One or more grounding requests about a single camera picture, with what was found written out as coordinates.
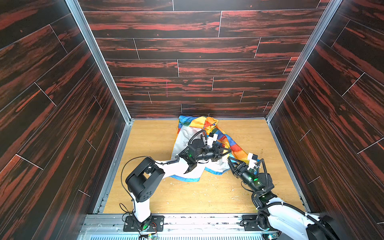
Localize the rainbow striped zip jacket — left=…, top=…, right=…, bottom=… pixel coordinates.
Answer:
left=169, top=115, right=249, bottom=183

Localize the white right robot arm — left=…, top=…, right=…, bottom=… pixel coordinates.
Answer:
left=228, top=157, right=343, bottom=240

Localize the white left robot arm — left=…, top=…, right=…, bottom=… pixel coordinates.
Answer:
left=125, top=139, right=232, bottom=224

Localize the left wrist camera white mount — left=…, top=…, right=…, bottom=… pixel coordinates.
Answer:
left=202, top=132, right=218, bottom=148

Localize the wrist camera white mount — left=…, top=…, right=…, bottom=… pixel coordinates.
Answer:
left=202, top=132, right=218, bottom=148
left=247, top=153, right=260, bottom=174

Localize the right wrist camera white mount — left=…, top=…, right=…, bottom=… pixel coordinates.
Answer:
left=247, top=153, right=260, bottom=174

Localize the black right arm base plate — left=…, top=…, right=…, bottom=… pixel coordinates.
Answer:
left=240, top=214, right=271, bottom=231

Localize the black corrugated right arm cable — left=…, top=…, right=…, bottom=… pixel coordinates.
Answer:
left=251, top=158, right=334, bottom=240

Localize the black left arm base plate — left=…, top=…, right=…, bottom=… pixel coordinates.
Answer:
left=123, top=215, right=165, bottom=232

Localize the aluminium front rail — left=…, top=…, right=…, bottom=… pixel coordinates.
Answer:
left=78, top=214, right=293, bottom=240

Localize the aluminium frame post right corner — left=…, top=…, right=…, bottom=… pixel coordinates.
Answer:
left=266, top=0, right=342, bottom=124

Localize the aluminium frame post corner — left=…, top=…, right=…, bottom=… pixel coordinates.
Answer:
left=65, top=0, right=132, bottom=124
left=266, top=0, right=342, bottom=124

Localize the aluminium frame post left corner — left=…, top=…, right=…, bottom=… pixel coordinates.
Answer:
left=65, top=0, right=132, bottom=124

